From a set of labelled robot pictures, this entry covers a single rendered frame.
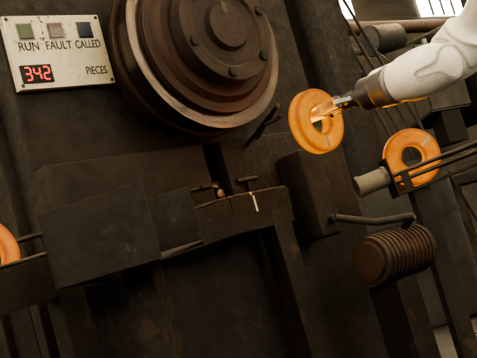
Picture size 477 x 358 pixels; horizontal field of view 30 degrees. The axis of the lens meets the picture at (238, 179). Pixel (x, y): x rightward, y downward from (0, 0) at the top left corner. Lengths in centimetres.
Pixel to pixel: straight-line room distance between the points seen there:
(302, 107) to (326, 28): 451
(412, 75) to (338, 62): 468
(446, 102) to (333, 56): 382
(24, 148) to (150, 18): 43
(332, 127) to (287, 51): 56
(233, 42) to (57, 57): 42
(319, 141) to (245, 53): 30
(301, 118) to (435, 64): 38
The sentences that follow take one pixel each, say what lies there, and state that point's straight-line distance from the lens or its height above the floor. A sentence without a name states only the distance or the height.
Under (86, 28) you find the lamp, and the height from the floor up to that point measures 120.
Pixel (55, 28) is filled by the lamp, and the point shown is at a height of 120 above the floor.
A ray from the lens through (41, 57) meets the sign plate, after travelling 215.
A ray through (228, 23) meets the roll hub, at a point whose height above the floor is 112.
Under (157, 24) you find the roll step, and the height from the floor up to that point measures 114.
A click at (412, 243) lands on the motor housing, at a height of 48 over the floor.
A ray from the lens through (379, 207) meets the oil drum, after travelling 484.
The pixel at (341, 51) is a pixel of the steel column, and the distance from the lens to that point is 662.
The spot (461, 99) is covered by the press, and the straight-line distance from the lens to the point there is 1038.
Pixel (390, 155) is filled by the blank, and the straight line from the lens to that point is 243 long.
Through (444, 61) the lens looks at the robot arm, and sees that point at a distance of 187.
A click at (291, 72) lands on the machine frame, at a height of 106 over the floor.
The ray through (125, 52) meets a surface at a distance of 216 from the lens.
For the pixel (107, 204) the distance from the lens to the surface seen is 156.
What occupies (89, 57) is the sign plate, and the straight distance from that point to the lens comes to 221.
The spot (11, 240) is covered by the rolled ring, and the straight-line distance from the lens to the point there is 188.
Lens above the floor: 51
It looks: 6 degrees up
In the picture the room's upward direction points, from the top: 16 degrees counter-clockwise
